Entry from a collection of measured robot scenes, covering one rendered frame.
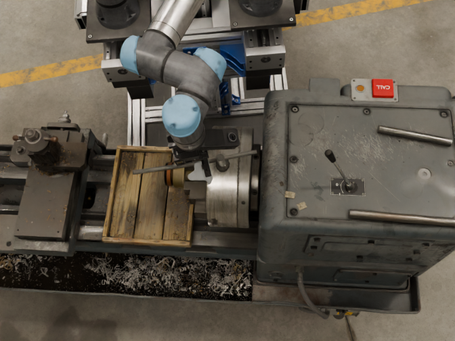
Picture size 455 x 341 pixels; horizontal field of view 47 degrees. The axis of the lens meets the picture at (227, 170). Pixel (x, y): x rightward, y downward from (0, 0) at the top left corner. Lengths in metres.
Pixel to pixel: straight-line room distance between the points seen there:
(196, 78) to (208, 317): 1.72
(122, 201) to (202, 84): 0.88
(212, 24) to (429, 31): 1.80
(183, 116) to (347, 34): 2.39
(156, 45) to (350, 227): 0.69
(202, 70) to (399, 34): 2.41
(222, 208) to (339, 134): 0.40
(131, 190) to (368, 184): 0.84
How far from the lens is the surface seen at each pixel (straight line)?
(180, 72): 1.08
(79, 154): 1.83
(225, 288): 2.07
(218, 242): 1.79
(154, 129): 2.74
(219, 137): 1.21
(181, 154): 1.23
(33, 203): 1.87
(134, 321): 2.67
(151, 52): 1.12
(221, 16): 1.98
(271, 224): 1.40
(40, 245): 1.86
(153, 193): 1.85
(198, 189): 1.60
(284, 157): 1.47
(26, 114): 3.25
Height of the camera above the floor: 2.58
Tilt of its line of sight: 66 degrees down
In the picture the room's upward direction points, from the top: 6 degrees counter-clockwise
